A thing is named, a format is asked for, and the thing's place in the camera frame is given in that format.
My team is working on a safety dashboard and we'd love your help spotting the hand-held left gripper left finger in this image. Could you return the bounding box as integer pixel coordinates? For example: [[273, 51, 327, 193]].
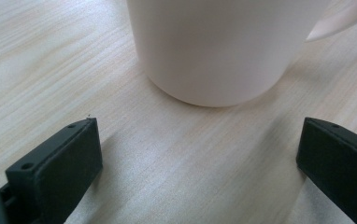
[[0, 117, 104, 224]]

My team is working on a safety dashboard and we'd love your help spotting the white mug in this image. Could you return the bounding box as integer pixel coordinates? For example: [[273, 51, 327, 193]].
[[126, 0, 357, 108]]

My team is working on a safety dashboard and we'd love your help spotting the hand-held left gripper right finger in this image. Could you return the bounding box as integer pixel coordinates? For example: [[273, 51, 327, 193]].
[[295, 117, 357, 224]]

